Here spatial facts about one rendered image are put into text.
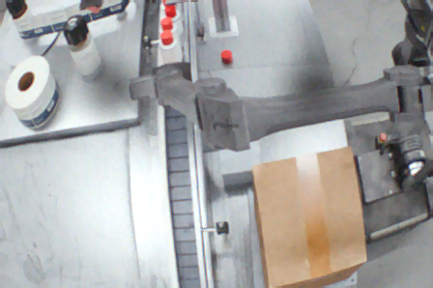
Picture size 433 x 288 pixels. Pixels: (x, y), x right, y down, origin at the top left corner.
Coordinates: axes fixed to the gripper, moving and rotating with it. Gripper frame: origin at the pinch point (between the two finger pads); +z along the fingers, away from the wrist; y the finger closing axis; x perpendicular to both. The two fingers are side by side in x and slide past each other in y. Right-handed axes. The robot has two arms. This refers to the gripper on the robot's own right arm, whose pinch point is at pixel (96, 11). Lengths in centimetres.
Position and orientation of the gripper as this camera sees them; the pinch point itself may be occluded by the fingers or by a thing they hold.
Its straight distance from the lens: 145.4
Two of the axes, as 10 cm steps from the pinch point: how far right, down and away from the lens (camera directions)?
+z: 0.4, 4.1, 9.1
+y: 1.1, 9.0, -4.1
